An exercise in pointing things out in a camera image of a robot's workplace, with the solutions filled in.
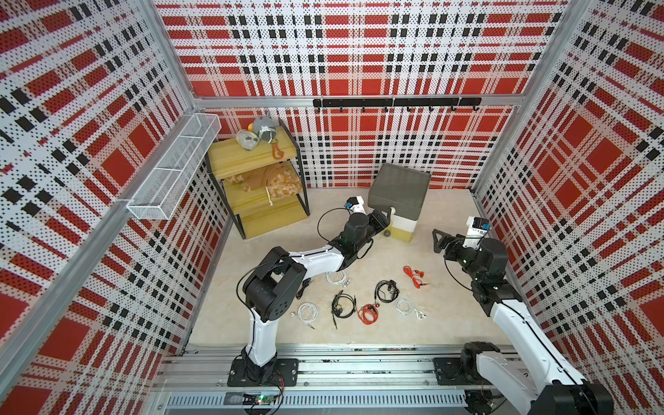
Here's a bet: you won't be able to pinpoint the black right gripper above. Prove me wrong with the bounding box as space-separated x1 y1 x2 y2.
434 228 484 282

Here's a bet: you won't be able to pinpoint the white drawer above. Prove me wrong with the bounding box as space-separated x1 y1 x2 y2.
388 207 418 233

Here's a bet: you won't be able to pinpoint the red earphones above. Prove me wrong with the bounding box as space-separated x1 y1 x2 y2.
403 266 428 289
357 304 379 326

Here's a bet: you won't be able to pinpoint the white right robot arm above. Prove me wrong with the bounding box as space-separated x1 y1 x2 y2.
434 233 614 414

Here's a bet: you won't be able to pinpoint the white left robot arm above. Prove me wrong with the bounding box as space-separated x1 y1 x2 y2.
236 206 391 369

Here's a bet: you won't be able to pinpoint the yellow bottom drawer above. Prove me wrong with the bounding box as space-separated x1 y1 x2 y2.
383 227 414 243

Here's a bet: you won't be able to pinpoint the three-tier plastic drawer cabinet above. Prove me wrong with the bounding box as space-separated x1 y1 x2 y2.
368 164 432 243

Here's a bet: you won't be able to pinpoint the white earphones top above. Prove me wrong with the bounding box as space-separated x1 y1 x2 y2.
325 271 351 287

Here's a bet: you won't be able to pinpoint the white earphones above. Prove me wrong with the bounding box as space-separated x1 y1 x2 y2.
325 271 351 287
394 298 427 321
290 303 319 330

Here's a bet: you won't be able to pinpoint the black earphones right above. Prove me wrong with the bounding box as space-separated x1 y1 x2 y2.
373 280 399 304

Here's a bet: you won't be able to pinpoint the black earphones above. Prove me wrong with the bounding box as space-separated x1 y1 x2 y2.
295 278 311 300
373 280 399 304
331 290 357 330

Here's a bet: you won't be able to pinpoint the white earphones right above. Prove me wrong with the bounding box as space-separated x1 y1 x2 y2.
394 298 427 321

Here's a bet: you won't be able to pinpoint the black earphones centre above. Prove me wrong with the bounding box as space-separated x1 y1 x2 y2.
331 290 357 330

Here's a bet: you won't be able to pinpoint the black earphones left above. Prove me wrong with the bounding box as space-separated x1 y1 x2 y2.
295 278 311 300

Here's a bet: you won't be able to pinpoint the white earphones left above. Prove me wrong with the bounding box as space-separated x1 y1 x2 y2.
290 303 319 330

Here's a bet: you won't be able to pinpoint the brown plush toy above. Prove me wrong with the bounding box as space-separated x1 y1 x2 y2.
224 163 303 201

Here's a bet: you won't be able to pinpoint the wooden three-tier shelf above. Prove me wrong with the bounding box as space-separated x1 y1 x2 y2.
205 118 311 240

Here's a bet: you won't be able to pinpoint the orange carabiner clip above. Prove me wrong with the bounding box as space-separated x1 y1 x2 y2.
271 142 285 160

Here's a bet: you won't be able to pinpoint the white grey plush toy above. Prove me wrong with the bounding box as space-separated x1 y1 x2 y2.
235 130 260 151

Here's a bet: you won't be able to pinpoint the green circuit board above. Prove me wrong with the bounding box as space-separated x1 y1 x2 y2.
242 394 280 407

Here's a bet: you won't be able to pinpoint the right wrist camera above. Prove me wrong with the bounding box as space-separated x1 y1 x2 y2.
463 216 490 249

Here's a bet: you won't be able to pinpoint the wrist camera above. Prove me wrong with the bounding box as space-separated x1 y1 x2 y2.
344 196 366 214
463 216 490 249

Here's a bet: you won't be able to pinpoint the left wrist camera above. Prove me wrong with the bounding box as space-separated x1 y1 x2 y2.
344 196 366 214

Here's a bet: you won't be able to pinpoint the black wall hook rail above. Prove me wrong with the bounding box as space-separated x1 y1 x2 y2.
312 97 482 110

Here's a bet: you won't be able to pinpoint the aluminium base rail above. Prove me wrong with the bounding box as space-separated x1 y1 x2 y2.
149 341 525 411

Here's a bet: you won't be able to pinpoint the white wire mesh basket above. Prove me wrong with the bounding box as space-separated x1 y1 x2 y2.
127 113 221 221

